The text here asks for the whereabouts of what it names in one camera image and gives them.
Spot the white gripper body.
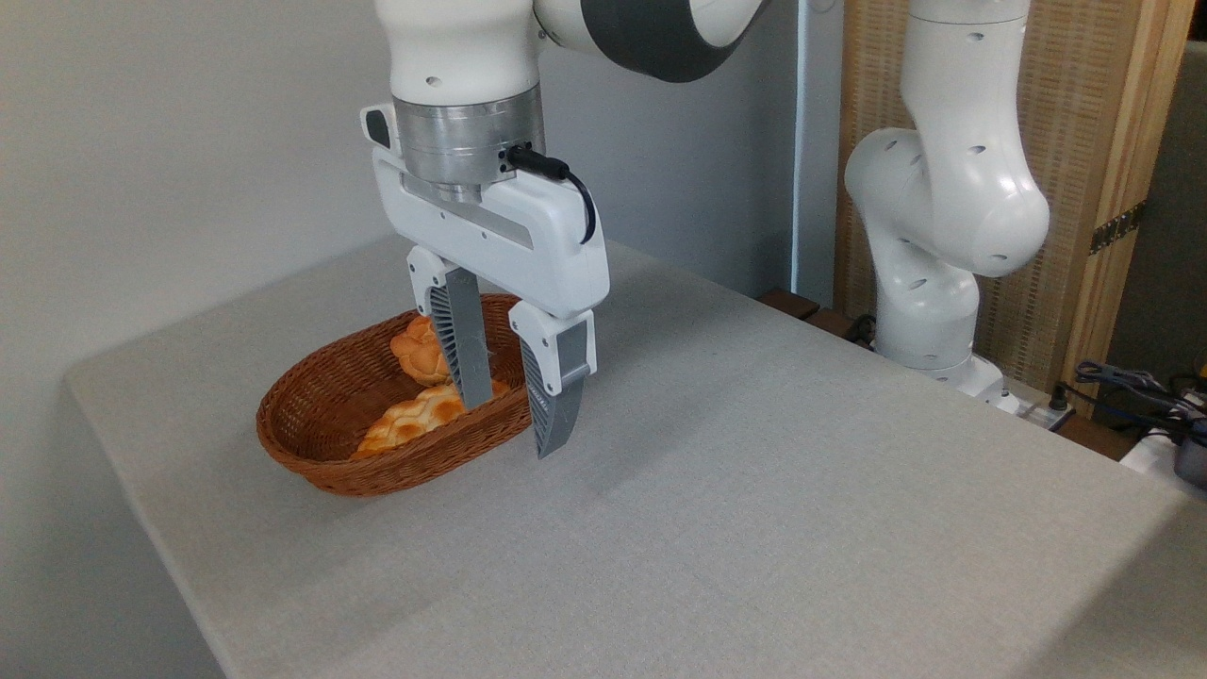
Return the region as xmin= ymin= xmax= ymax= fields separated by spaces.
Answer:
xmin=360 ymin=102 xmax=610 ymax=320

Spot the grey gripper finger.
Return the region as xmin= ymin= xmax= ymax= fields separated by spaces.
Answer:
xmin=406 ymin=245 xmax=494 ymax=411
xmin=509 ymin=300 xmax=597 ymax=459

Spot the round bread roll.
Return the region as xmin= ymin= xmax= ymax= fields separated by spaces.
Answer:
xmin=390 ymin=315 xmax=454 ymax=387

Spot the long braided bread loaf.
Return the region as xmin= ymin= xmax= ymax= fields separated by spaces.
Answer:
xmin=355 ymin=379 xmax=511 ymax=460

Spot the brown wicker oval basket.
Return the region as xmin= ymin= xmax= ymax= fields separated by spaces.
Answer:
xmin=256 ymin=293 xmax=534 ymax=498

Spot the brown wooden slat platform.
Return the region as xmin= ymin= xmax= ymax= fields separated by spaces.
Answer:
xmin=759 ymin=289 xmax=878 ymax=352

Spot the wooden woven folding screen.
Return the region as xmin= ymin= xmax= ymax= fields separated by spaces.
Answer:
xmin=835 ymin=0 xmax=1197 ymax=416

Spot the metal screen hinge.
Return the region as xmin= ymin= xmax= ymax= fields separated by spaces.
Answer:
xmin=1089 ymin=200 xmax=1148 ymax=256

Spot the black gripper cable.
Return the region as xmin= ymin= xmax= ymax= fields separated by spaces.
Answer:
xmin=505 ymin=144 xmax=597 ymax=245

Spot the white vertical wall trim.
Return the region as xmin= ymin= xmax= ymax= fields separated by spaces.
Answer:
xmin=790 ymin=0 xmax=814 ymax=305

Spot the bundle of dark cables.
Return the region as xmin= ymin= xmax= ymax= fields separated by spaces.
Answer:
xmin=1073 ymin=356 xmax=1207 ymax=446

